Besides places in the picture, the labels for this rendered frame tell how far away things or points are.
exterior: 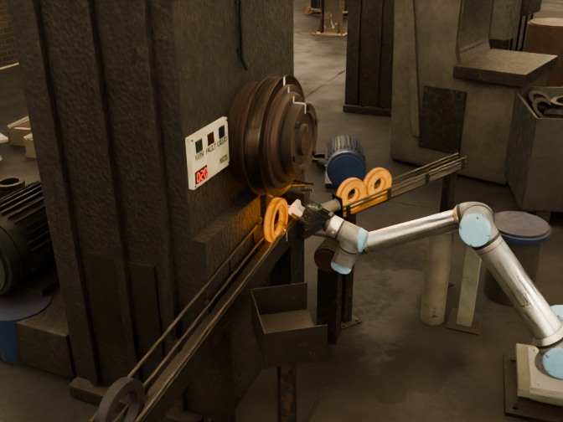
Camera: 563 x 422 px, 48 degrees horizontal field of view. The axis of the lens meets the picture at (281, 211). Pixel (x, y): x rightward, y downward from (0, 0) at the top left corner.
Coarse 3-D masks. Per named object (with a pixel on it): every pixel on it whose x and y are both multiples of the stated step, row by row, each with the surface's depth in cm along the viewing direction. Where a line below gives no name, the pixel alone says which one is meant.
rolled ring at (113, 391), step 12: (120, 384) 170; (132, 384) 174; (108, 396) 167; (120, 396) 169; (132, 396) 179; (144, 396) 181; (108, 408) 165; (132, 408) 180; (96, 420) 166; (108, 420) 166; (132, 420) 178
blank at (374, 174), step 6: (378, 168) 298; (372, 174) 296; (378, 174) 297; (384, 174) 299; (390, 174) 302; (366, 180) 296; (372, 180) 296; (384, 180) 301; (390, 180) 303; (366, 186) 296; (372, 186) 298; (384, 186) 302; (390, 186) 305; (366, 192) 298; (372, 192) 299; (384, 192) 304; (378, 198) 303
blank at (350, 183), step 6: (348, 180) 290; (354, 180) 290; (360, 180) 293; (342, 186) 290; (348, 186) 290; (354, 186) 292; (360, 186) 294; (342, 192) 289; (348, 192) 291; (360, 192) 295; (354, 198) 296; (354, 204) 296
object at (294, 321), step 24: (264, 288) 219; (288, 288) 221; (264, 312) 223; (288, 312) 225; (264, 336) 196; (288, 336) 197; (312, 336) 199; (264, 360) 201; (288, 360) 201; (312, 360) 204; (288, 384) 222; (288, 408) 226
